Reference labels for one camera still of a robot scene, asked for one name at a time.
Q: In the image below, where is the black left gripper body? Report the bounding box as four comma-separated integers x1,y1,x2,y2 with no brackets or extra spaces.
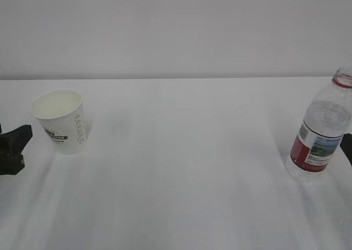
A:
0,154,25,175

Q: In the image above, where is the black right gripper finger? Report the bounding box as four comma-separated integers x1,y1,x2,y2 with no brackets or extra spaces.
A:
340,133,352,165

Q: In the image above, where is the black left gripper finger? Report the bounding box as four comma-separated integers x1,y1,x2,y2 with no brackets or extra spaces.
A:
1,125,32,157

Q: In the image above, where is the white paper coffee cup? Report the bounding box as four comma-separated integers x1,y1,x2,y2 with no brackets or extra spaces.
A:
31,90,87,154

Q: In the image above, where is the clear water bottle red label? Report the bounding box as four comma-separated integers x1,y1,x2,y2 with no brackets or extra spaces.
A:
285,67,351,181

